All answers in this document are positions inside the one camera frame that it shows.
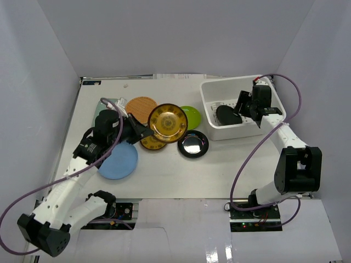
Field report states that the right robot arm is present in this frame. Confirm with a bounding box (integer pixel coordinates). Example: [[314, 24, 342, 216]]
[[234, 85, 322, 219]]

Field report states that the light blue round plate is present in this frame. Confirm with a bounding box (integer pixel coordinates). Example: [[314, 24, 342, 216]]
[[98, 142, 138, 180]]

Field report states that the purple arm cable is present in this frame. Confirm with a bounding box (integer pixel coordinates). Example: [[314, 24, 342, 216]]
[[224, 73, 303, 231], [0, 98, 132, 256]]

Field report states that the black round plate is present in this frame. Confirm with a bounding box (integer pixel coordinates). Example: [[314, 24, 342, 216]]
[[216, 105, 242, 125], [177, 130, 210, 159]]

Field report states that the blue label sticker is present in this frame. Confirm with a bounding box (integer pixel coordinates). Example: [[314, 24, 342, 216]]
[[82, 80, 101, 85]]

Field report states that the celadon rectangular plate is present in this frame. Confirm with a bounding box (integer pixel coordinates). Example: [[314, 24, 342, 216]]
[[92, 98, 120, 127]]

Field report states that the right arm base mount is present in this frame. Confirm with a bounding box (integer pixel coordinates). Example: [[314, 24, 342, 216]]
[[223, 202, 282, 233]]

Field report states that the white plastic bin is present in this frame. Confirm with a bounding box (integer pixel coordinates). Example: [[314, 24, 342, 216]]
[[200, 74, 287, 141]]

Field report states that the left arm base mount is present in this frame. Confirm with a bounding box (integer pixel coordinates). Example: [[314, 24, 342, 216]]
[[86, 202, 135, 230]]

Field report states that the white dish rack insert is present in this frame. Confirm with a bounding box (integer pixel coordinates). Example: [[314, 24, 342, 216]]
[[210, 101, 256, 127]]

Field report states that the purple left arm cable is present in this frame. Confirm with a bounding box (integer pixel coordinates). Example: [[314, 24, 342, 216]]
[[0, 98, 132, 256]]

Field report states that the yellow patterned plate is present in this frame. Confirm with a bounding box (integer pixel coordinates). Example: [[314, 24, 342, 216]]
[[148, 104, 188, 144], [140, 135, 167, 151]]

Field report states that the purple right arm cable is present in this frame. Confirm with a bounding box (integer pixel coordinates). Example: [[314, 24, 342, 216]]
[[224, 73, 303, 231]]

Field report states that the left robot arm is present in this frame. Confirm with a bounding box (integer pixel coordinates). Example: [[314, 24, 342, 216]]
[[17, 110, 154, 257]]

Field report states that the green round plate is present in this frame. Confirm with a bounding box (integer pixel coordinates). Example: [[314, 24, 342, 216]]
[[180, 106, 202, 130]]

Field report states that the orange woven round plate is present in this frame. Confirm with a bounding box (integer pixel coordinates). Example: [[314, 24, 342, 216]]
[[126, 96, 157, 124]]

